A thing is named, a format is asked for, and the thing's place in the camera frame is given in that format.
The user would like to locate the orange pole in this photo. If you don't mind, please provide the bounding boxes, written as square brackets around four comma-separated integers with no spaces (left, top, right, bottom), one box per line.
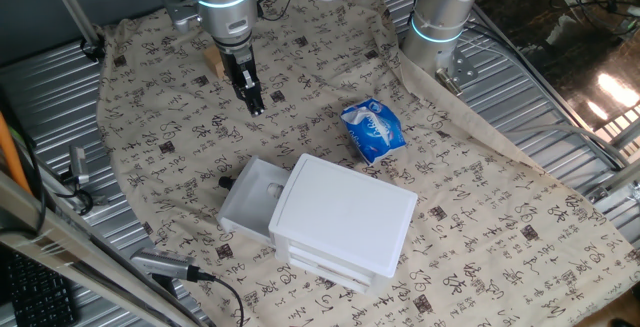
[0,110,34,197]

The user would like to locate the small ribbed silver camera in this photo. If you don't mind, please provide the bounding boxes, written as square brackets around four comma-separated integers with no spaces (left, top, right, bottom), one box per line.
[68,144,91,181]

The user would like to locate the thin loose wires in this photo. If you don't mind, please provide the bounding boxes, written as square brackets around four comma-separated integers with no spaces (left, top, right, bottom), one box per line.
[522,0,640,36]

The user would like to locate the grey metal rod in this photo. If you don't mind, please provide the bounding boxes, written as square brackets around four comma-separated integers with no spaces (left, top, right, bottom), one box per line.
[40,0,104,48]

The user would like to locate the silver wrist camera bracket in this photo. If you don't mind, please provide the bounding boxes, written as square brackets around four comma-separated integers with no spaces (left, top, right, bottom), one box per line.
[157,0,203,36]

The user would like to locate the thick grey hose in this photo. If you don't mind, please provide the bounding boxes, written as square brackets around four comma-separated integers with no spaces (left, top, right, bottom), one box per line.
[502,124,629,171]

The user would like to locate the aluminium frame bar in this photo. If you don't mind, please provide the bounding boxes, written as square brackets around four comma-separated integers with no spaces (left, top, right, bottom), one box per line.
[0,169,204,327]

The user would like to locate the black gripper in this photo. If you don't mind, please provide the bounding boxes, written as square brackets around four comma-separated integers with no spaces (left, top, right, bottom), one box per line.
[212,35,267,118]

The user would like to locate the black keyboard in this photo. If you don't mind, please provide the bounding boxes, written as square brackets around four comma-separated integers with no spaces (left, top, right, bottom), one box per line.
[3,249,80,327]

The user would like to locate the black camera cable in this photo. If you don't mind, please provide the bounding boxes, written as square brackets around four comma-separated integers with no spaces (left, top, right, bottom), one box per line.
[187,265,246,327]

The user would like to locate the metal camera mount base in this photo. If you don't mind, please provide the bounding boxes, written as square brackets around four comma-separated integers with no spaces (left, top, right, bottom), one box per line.
[49,169,110,217]

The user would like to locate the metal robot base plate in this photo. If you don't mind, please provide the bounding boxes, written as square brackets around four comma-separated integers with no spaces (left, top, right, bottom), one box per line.
[433,46,480,98]

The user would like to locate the blue white snack bag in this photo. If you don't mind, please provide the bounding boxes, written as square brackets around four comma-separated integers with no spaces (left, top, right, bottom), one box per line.
[339,97,407,166]

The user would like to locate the long silver camera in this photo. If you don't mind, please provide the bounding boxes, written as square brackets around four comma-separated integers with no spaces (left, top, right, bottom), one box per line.
[129,247,201,283]

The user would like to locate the white drawer cabinet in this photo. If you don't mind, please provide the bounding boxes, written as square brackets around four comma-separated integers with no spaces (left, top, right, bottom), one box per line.
[268,152,419,296]

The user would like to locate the loose black cables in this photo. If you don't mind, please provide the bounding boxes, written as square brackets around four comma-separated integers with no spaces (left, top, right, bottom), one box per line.
[462,19,506,56]

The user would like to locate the wooden block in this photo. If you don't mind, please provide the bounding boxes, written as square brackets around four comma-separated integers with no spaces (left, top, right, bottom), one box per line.
[202,45,227,81]

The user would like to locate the white open drawer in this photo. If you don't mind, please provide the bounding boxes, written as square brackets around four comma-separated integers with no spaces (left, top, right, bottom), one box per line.
[216,155,293,248]

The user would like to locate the beige calligraphy cloth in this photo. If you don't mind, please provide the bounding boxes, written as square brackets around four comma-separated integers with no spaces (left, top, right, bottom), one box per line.
[95,0,640,327]

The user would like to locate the black rod clamp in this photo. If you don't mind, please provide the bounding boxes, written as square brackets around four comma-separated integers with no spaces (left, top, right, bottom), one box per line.
[78,25,107,64]

